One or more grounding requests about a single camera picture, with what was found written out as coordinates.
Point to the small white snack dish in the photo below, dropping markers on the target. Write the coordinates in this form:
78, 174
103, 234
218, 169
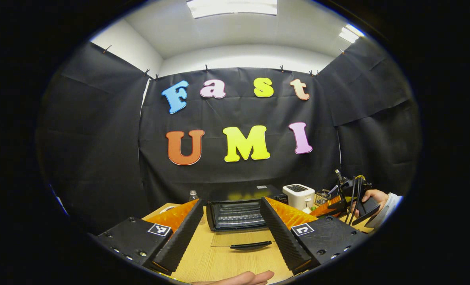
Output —
165, 208

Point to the white toaster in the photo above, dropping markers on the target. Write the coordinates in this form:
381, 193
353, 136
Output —
298, 196

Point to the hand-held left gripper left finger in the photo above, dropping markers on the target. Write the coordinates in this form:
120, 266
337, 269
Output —
181, 237

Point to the clear plastic water bottle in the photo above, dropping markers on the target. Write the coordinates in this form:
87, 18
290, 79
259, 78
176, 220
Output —
193, 195

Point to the small ceiling light panel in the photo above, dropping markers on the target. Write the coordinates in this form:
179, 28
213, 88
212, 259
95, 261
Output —
351, 33

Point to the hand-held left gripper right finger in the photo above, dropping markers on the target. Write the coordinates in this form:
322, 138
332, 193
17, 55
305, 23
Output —
280, 233

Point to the black backdrop cloth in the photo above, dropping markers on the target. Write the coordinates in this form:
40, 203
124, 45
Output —
100, 150

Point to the black electric oven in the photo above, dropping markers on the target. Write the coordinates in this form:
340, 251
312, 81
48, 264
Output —
235, 213

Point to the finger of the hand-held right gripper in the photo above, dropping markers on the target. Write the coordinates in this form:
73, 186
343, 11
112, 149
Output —
326, 206

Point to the large ceiling light panel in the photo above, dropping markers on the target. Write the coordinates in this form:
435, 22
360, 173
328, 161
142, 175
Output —
233, 8

